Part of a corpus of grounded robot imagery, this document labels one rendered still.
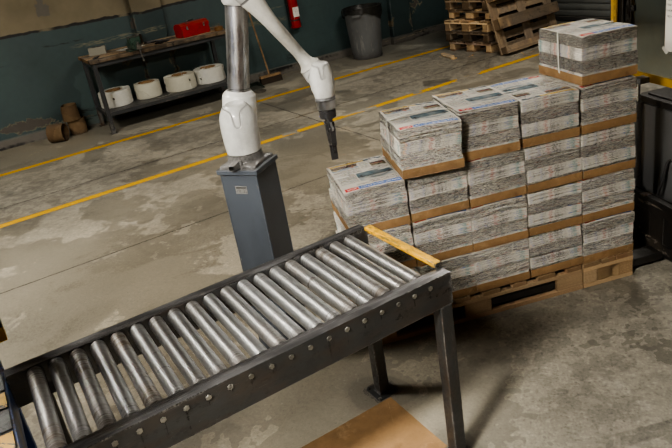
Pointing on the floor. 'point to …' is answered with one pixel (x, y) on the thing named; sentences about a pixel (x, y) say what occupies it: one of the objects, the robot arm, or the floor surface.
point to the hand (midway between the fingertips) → (333, 151)
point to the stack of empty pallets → (477, 23)
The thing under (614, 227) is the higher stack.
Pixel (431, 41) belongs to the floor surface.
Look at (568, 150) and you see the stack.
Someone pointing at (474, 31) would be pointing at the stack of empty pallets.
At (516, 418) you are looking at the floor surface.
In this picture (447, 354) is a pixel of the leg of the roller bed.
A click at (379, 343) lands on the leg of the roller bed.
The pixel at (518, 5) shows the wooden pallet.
